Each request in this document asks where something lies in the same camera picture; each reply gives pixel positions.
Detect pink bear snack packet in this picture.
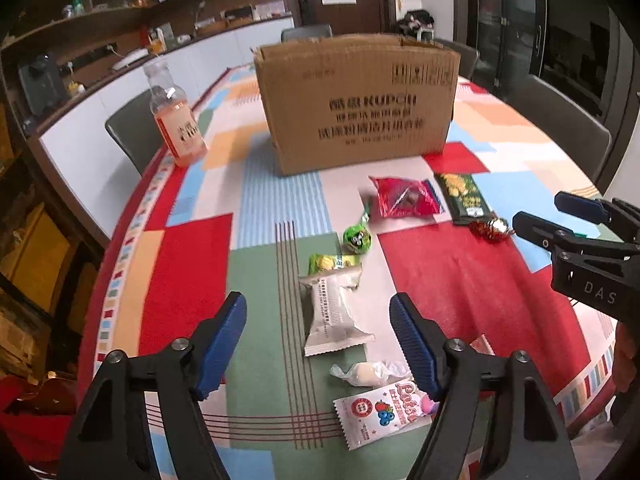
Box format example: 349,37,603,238
333,375,439,451

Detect green lollipop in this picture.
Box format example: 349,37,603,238
342,203,372,255

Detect person's right hand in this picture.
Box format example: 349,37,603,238
612,322,638,392

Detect red gold wrapped candy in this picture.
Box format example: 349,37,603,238
469,216,514,243

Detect grey chair right near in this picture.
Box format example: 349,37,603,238
506,74,612,181

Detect grey chair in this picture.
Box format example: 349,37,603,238
436,38,480,80
105,90,164,174
506,74,612,181

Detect dark green snack packet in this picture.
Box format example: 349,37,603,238
435,174,491,226

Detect red snack packet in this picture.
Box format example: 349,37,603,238
370,177,444,219

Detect white wrapped candy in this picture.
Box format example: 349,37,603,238
330,362,411,388

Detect grey chair right far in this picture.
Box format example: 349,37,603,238
436,38,480,80

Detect colourful patchwork tablecloth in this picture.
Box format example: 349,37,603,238
79,66,614,479

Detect white grey snack packet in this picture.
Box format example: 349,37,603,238
298,264,375,358

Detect yellow green snack packet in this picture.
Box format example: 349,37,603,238
308,254,362,275

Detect brown cardboard box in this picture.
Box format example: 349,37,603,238
254,34,460,176

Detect white sideboard cabinet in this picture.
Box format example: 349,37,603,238
29,14,296,248

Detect grey chair left side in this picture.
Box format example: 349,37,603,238
105,90,164,174

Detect grey chair far end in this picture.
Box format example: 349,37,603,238
281,24,333,42

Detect orange drink bottle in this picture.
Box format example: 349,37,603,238
143,56,207,167

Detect black coffee machine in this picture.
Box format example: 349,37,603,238
18,54,68,117

